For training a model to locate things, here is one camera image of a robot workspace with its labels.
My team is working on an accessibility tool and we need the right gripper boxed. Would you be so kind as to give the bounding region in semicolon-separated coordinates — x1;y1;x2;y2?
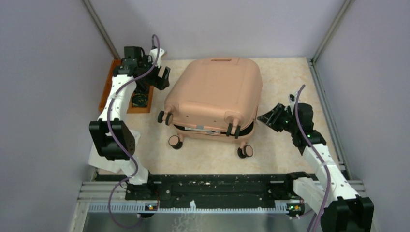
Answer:
257;103;298;134

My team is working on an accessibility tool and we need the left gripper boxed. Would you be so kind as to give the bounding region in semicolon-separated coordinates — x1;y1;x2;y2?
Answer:
139;55;170;90

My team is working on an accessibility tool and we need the pink suitcase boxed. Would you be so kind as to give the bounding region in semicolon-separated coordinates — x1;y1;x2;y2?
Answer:
157;57;263;159

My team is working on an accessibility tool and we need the white cloth under left arm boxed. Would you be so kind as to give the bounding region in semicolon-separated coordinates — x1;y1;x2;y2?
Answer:
88;145;148;176

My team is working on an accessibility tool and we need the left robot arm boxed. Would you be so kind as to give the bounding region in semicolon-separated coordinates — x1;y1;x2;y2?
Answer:
88;46;170;200

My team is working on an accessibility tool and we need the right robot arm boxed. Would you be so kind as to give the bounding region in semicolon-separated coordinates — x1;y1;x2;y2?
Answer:
257;103;374;232

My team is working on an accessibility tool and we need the rolled yellow green tie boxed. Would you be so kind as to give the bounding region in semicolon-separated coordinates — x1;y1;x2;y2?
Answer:
131;93;149;108

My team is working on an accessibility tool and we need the wooden compartment tray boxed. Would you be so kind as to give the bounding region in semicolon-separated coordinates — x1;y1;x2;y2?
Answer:
98;59;154;114

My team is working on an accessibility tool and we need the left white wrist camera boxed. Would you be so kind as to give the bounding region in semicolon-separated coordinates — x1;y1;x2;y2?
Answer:
149;47;166;68

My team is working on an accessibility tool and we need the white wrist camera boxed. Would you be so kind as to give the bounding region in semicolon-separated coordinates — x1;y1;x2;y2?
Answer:
149;47;166;68
288;94;297;104

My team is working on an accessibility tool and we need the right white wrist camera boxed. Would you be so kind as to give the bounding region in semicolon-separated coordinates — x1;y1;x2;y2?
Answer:
288;94;297;104

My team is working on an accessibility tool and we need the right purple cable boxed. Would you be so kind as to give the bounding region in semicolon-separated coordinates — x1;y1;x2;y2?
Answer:
290;84;332;232

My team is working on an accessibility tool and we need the purple cable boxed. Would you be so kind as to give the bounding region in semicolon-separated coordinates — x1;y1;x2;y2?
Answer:
106;34;161;229
290;84;332;232

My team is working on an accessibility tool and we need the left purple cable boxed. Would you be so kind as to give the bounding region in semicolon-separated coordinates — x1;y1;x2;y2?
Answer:
106;34;161;229

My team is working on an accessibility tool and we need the aluminium rail frame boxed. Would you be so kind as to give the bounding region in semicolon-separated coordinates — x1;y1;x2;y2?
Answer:
78;173;374;232

